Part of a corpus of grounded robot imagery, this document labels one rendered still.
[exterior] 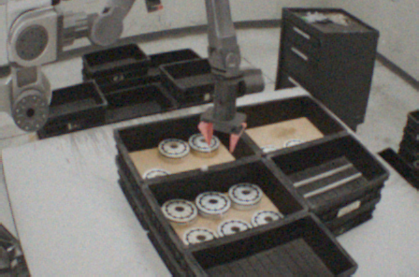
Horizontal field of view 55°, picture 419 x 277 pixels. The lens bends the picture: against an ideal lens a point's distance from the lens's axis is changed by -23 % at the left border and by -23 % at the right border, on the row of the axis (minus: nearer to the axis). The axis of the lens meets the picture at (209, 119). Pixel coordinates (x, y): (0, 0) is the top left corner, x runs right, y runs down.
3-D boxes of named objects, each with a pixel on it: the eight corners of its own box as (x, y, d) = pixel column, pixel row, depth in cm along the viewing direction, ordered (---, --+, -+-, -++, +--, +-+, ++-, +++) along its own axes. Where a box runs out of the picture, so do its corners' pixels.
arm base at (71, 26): (52, 48, 108) (53, 5, 102) (79, 40, 112) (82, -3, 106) (57, 60, 102) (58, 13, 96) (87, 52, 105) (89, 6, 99)
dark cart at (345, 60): (304, 158, 319) (324, 32, 273) (268, 123, 352) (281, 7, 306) (360, 138, 345) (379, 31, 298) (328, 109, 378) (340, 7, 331)
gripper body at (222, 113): (209, 111, 137) (210, 86, 133) (245, 121, 134) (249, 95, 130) (199, 123, 131) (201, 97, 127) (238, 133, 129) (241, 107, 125)
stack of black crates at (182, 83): (177, 161, 285) (180, 88, 261) (155, 133, 307) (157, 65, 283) (238, 145, 302) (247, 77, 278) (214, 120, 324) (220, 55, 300)
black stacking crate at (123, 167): (142, 211, 147) (140, 183, 142) (113, 157, 170) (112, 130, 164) (256, 185, 163) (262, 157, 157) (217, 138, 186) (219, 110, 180)
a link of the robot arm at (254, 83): (209, 50, 128) (225, 54, 121) (247, 46, 133) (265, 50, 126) (211, 95, 132) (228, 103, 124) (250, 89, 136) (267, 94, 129)
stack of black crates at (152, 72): (150, 124, 314) (151, 75, 296) (133, 102, 336) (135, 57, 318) (208, 112, 331) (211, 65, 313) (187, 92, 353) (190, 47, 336)
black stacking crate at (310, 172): (301, 236, 141) (310, 211, 135) (258, 185, 163) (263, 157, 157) (382, 198, 156) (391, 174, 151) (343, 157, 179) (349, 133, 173)
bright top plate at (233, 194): (236, 207, 146) (236, 206, 146) (223, 187, 154) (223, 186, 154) (267, 200, 149) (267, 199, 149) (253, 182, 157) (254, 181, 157)
